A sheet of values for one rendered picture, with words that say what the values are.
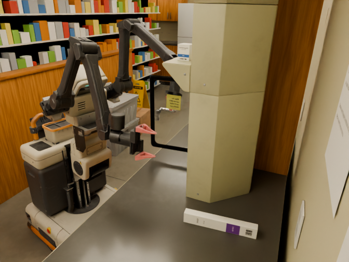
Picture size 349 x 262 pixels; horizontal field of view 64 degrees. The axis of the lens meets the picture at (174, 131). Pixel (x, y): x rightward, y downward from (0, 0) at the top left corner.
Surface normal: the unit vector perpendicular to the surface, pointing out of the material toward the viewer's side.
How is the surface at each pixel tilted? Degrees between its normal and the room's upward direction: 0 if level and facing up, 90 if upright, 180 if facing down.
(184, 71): 90
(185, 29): 90
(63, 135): 92
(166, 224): 0
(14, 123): 90
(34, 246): 0
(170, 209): 0
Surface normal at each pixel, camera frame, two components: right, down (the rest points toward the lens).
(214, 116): -0.40, 0.36
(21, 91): 0.92, 0.18
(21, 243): 0.02, -0.91
